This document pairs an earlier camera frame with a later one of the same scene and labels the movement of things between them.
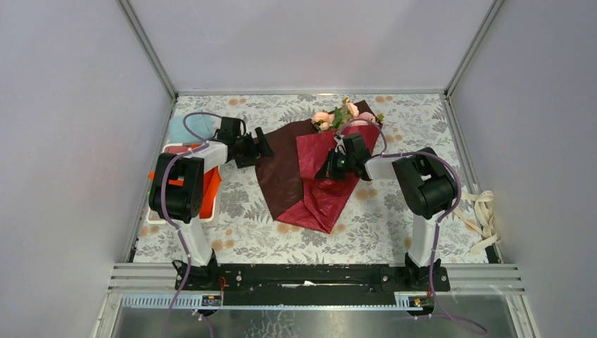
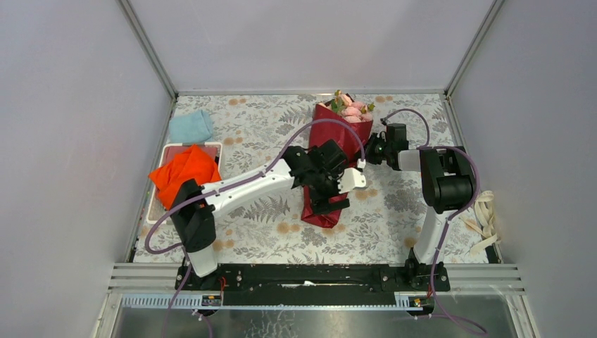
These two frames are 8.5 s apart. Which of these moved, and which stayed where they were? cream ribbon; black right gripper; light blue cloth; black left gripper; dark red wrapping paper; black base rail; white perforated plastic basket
Moved: dark red wrapping paper; black right gripper; black left gripper
Stayed: white perforated plastic basket; cream ribbon; black base rail; light blue cloth
